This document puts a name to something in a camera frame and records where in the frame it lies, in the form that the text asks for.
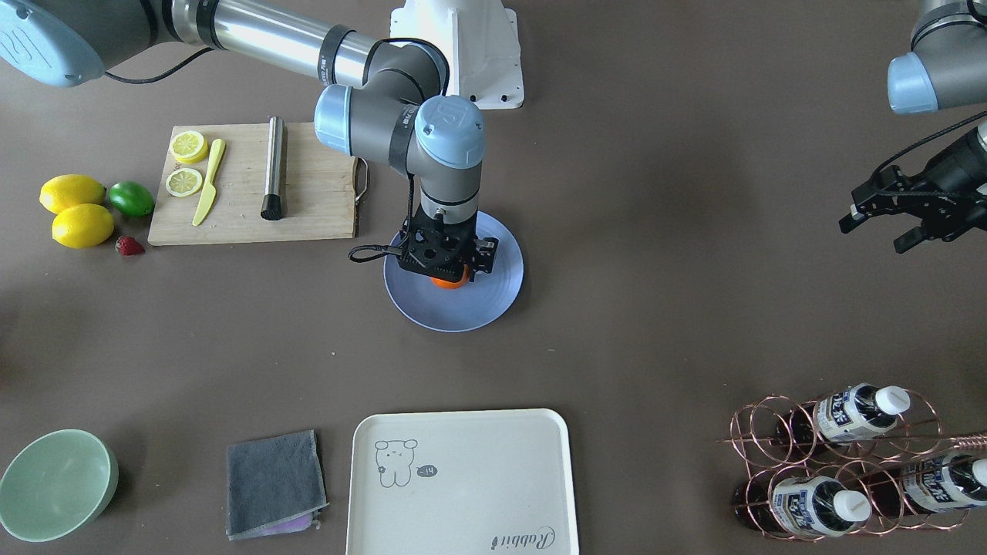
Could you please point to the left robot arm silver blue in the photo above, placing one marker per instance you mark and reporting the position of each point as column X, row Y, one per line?
column 944, row 68

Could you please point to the lemon slice near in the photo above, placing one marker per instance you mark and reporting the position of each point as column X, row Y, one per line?
column 183, row 182

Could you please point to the dark drink bottle back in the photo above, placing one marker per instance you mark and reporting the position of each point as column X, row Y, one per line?
column 939, row 484

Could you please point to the mint green bowl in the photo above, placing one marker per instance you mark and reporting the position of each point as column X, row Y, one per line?
column 57, row 484

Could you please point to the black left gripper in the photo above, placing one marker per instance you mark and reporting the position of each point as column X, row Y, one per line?
column 954, row 171

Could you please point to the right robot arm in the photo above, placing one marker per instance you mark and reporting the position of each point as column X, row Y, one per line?
column 384, row 100

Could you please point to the yellow lemon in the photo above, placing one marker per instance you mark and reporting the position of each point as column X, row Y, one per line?
column 82, row 226
column 70, row 189

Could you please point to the copper wire bottle rack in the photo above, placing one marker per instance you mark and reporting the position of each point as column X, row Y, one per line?
column 919, row 434

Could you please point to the wooden cutting board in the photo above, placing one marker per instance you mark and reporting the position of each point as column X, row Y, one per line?
column 319, row 201

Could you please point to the dark drink bottle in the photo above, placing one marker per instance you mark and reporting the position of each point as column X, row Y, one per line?
column 801, row 508
column 857, row 413
column 939, row 484

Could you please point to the lemon slice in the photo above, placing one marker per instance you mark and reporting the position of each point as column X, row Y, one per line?
column 183, row 182
column 189, row 147

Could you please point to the dark drink bottle middle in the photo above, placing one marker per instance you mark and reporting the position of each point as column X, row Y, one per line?
column 857, row 413

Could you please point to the red strawberry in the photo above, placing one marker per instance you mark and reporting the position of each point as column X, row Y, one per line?
column 128, row 246

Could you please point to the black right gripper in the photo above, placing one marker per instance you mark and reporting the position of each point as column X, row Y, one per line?
column 485, row 253

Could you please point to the cream rectangular tray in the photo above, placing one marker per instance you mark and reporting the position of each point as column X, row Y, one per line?
column 465, row 482

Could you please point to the grey folded cloth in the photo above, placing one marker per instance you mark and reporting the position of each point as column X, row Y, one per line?
column 274, row 486

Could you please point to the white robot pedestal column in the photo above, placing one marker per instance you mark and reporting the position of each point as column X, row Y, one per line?
column 481, row 42

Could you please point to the dark drink bottle front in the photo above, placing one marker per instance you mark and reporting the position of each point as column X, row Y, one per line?
column 801, row 508

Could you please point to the green lime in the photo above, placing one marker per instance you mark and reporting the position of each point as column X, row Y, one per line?
column 131, row 199

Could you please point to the blue plate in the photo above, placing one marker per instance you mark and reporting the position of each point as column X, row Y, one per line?
column 470, row 307

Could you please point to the lemon slice far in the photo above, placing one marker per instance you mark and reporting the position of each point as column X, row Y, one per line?
column 189, row 147

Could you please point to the orange mandarin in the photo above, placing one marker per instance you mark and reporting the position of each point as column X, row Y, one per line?
column 446, row 284

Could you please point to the yellow plastic knife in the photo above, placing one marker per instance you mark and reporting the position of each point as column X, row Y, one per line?
column 209, row 192

